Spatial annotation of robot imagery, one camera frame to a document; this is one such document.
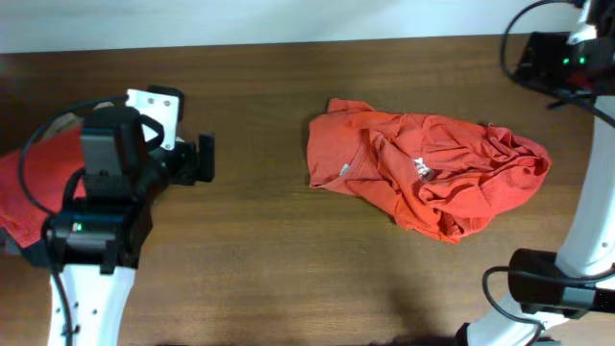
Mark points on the folded black garment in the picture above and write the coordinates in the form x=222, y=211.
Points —
x=36, y=254

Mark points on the folded beige garment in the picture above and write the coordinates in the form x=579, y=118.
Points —
x=70, y=120

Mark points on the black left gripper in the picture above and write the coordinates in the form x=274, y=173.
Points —
x=205, y=157

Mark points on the folded red shirt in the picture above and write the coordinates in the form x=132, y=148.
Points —
x=47, y=168

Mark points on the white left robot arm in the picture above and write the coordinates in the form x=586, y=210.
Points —
x=94, y=242

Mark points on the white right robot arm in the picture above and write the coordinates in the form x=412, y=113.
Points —
x=539, y=290

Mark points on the orange t-shirt with white print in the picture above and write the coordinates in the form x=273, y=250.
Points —
x=439, y=176

